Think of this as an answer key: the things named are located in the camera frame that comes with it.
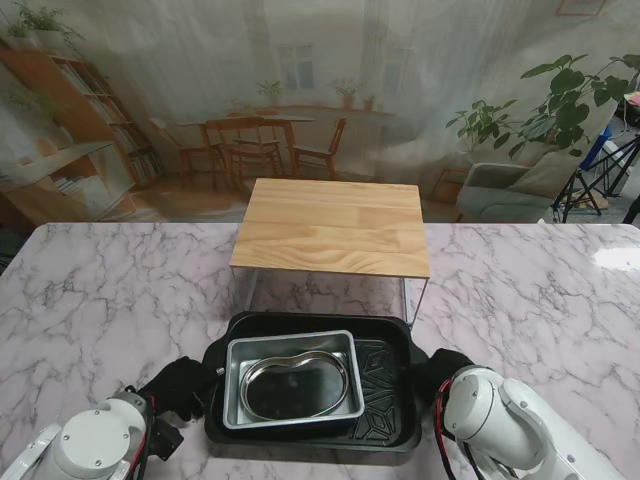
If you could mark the printed room scene backdrop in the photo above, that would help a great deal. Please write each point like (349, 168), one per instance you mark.
(300, 75)

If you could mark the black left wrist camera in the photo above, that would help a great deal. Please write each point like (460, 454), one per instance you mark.
(165, 437)

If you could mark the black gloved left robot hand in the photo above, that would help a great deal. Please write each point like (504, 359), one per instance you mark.
(180, 385)

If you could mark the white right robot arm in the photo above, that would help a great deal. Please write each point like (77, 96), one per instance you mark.
(500, 420)

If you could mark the silver rectangular baking tin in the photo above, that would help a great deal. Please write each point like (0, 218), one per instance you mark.
(232, 395)

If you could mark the blue panel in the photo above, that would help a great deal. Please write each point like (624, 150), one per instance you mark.
(597, 147)

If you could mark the black tripod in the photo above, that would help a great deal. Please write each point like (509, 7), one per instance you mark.
(597, 175)

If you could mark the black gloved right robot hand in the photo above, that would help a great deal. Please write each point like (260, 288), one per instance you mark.
(440, 370)

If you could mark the kidney-shaped steel dish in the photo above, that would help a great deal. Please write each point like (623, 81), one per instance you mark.
(295, 390)

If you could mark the large black patterned baking tray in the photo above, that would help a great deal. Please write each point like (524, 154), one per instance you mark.
(385, 390)

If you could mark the wooden shelf with metal legs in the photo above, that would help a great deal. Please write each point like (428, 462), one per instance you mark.
(330, 230)

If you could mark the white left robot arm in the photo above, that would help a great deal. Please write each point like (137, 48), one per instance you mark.
(95, 440)

